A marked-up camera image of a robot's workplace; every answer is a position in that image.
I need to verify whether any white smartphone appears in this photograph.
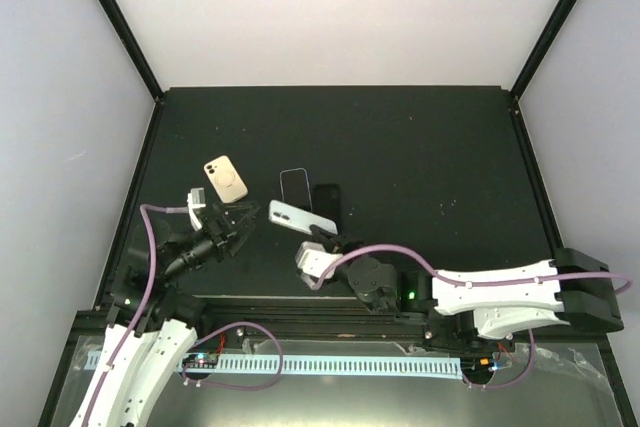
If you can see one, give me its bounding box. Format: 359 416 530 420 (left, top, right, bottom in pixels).
268 200 338 234

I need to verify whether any blue smartphone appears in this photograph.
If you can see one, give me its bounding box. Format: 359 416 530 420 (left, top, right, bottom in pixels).
279 168 312 212

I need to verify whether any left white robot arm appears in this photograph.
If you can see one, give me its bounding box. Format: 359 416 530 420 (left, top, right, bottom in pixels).
71 194 260 426

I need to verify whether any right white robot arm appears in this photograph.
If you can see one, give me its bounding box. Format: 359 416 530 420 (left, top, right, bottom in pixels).
295 226 632 350

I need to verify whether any beige cased phone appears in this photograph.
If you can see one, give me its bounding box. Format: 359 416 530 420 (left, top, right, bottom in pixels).
203 155 248 204

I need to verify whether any black phone case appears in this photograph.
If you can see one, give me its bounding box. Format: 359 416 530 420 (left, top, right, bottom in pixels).
312 183 342 231

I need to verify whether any left green circuit board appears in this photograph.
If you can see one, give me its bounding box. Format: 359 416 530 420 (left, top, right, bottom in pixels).
182 352 218 369

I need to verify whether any clear acrylic sheet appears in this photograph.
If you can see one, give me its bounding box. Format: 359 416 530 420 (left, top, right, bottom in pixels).
49 336 621 427

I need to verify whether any right circuit board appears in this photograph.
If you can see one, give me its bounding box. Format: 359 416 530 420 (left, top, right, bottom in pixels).
460 357 513 374

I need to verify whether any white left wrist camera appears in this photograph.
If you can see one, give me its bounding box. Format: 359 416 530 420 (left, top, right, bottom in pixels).
187 187 207 231

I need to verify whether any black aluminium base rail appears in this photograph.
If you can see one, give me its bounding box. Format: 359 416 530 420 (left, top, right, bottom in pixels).
74 296 609 353

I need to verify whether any white slotted cable duct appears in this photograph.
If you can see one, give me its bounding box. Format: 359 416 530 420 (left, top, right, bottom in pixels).
83 350 464 381

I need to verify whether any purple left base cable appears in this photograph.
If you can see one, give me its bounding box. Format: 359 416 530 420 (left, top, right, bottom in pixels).
180 321 285 391

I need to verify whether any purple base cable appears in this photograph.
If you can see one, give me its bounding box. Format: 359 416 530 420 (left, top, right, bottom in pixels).
462 329 539 391
180 321 285 391

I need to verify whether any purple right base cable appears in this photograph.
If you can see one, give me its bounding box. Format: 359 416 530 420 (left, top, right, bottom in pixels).
462 329 539 391

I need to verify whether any left black frame post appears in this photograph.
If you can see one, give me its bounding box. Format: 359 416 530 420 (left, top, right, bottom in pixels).
98 0 164 102

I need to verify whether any black frame post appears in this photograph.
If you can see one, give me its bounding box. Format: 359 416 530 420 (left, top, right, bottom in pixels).
510 0 578 101
98 0 164 102

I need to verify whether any right black frame post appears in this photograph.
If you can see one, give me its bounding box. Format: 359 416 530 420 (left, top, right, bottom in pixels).
510 0 578 101

